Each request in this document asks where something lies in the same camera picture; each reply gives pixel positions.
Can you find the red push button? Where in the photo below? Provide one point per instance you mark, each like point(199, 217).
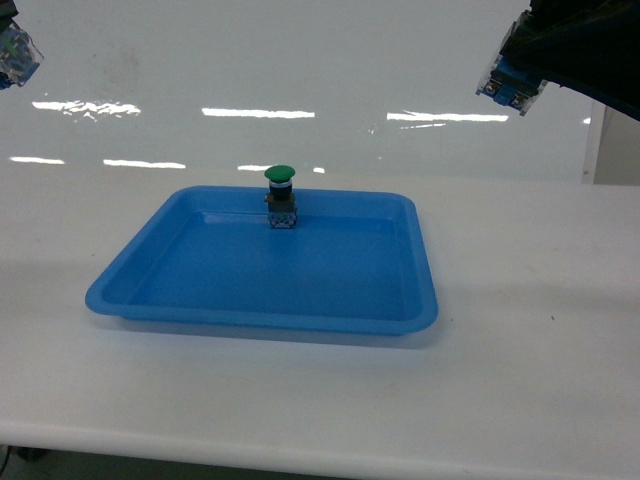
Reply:
point(20, 58)

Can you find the blue plastic tray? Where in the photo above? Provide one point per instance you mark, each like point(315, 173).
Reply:
point(354, 263)

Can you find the yellow push button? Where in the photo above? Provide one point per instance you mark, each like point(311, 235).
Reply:
point(506, 84)

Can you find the white glossy back panel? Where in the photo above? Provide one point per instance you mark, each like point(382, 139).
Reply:
point(338, 88)

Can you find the green push button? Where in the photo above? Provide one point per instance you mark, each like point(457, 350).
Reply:
point(281, 200)

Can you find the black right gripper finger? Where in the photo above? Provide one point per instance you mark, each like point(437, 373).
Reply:
point(591, 47)

